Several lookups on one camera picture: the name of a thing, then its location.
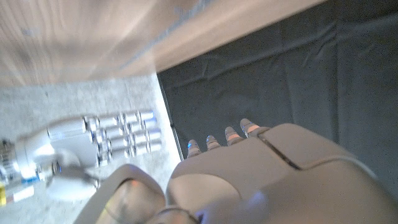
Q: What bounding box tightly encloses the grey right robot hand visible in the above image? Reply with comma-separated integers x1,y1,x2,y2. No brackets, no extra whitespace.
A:
14,108,163,202

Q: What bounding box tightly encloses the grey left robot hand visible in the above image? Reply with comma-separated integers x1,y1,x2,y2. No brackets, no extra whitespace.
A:
73,118,398,224

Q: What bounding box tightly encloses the black backdrop curtain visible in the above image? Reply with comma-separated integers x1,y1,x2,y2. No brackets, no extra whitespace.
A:
157,0,398,200

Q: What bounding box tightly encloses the grey tape outline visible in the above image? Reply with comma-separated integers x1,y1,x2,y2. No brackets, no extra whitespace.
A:
118,0,215,70

